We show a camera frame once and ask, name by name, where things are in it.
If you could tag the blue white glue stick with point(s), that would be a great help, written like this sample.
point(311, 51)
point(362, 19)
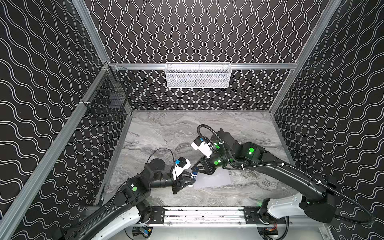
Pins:
point(193, 178)

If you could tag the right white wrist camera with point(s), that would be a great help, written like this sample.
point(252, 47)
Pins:
point(201, 145)

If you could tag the white wire mesh basket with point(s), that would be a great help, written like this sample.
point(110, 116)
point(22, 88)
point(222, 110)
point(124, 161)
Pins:
point(194, 75)

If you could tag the aluminium front rail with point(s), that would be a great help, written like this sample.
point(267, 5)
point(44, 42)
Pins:
point(188, 217)

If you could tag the lavender envelope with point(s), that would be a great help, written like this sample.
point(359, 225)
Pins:
point(220, 178)

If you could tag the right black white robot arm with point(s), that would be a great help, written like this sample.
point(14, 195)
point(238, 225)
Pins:
point(313, 199)

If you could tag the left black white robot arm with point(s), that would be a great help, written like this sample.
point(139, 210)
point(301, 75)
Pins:
point(129, 205)

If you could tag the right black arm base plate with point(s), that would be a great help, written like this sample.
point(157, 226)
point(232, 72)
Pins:
point(255, 216)

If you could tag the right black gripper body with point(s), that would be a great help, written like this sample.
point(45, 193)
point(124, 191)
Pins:
point(205, 165)

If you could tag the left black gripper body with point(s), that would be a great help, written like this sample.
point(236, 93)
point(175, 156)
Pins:
point(175, 184)

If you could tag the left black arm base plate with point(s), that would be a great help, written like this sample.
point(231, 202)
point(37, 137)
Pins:
point(154, 215)

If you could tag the black wire basket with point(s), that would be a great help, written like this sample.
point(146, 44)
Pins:
point(109, 99)

